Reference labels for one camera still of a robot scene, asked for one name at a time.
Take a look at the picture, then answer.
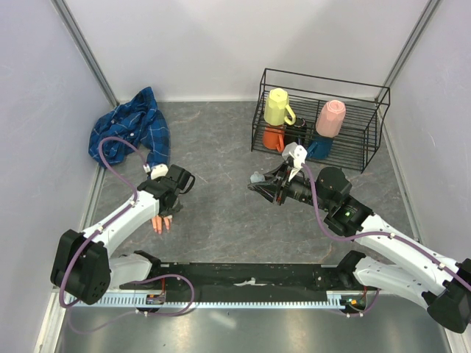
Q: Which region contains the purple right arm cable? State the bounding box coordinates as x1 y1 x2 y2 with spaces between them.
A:
302 164 471 291

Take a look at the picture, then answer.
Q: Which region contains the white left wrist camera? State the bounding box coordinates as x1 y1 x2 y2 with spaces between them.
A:
150 164 169 180

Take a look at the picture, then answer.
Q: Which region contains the mannequin hand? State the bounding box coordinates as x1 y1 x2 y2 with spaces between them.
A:
151 215 173 235

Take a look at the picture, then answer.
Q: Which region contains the light blue cable duct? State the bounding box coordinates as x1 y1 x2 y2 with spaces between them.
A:
99 292 350 309

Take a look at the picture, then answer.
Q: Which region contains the blue plaid shirt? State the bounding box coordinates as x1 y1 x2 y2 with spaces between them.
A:
88 87 171 167

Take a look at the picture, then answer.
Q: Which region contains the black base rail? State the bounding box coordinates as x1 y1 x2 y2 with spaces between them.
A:
118 261 380 303

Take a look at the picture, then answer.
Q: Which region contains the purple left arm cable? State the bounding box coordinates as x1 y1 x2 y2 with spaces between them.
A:
58 137 151 308

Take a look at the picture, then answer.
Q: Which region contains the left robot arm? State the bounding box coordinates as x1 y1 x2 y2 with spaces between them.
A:
50 165 195 305

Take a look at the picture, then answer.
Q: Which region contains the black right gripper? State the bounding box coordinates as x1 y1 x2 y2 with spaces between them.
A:
248 160 333 212

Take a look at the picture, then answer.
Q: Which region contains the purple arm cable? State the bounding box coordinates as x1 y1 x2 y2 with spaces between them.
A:
58 137 151 308
302 164 471 291

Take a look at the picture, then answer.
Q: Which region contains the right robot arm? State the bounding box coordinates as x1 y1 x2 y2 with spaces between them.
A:
247 162 470 334

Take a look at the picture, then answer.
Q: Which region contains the pink faceted mug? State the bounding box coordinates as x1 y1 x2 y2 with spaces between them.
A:
316 100 346 138

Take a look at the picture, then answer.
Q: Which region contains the blue mug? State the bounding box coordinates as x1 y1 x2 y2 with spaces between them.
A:
307 135 333 160

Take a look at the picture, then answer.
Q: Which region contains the clear nail polish bottle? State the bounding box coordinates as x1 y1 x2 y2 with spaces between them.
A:
249 171 266 183

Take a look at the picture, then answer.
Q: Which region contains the black mug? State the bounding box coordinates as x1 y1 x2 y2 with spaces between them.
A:
284 118 307 146

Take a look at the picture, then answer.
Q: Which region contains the black wire rack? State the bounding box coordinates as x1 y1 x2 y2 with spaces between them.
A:
250 68 391 171

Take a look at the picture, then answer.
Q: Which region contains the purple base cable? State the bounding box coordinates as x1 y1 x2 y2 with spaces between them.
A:
68 275 196 335

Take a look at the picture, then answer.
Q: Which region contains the orange mug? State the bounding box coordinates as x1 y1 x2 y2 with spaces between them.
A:
262 125 285 153

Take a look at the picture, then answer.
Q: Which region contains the yellow faceted mug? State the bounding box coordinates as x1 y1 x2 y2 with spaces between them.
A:
264 88 296 126

